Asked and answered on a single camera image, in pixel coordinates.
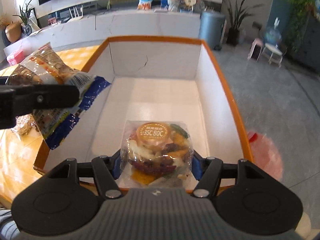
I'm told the blue cracker snack bag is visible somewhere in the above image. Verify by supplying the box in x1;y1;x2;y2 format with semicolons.
1;43;110;150

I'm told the mixed dried fruit bag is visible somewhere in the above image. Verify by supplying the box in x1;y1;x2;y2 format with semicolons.
117;120;194;190

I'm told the white puffed snack bag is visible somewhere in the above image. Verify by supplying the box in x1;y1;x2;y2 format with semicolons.
10;114;39;136

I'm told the pink tissue box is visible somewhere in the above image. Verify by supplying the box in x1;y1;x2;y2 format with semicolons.
7;49;25;66

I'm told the yellow checkered tablecloth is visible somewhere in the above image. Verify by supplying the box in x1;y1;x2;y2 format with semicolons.
0;45;99;207

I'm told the brown ceramic vase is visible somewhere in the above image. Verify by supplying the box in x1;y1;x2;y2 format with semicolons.
5;22;22;43

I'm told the glass vase with plant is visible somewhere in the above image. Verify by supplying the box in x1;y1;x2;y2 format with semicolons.
14;0;34;36

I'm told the white wifi router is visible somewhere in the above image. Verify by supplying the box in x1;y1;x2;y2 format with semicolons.
68;6;84;22

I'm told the white marble tv console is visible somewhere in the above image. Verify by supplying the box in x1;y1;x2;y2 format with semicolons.
3;10;200;56

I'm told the orange cardboard box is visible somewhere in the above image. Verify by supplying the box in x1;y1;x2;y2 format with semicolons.
33;36;253;173

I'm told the white round stool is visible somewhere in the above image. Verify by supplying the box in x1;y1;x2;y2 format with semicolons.
261;42;287;68

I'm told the pink space heater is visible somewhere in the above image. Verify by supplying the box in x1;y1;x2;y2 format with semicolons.
248;38;264;61

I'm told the blue white snack bag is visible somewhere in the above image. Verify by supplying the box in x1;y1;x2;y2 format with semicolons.
137;0;153;10

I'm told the dark grey cabinet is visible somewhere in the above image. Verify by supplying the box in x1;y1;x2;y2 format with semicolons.
290;15;320;74

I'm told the blue water jug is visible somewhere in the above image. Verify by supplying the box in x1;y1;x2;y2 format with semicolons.
263;17;282;48

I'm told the blue grey trash bin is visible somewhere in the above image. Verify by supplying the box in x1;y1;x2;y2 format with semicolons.
199;10;226;50

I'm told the tall leafy potted plant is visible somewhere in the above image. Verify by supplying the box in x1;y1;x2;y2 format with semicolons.
222;0;264;46

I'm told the round paper fan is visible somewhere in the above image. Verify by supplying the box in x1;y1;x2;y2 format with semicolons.
182;0;196;11

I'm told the trailing green ivy plant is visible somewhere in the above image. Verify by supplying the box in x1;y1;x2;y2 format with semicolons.
285;0;315;52

